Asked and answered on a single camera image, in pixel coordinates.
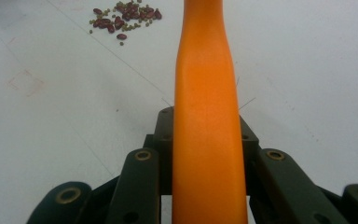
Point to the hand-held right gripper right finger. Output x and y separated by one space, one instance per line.
248 140

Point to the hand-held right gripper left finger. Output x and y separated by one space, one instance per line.
164 140

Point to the pile of red green beans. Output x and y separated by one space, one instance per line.
127 15

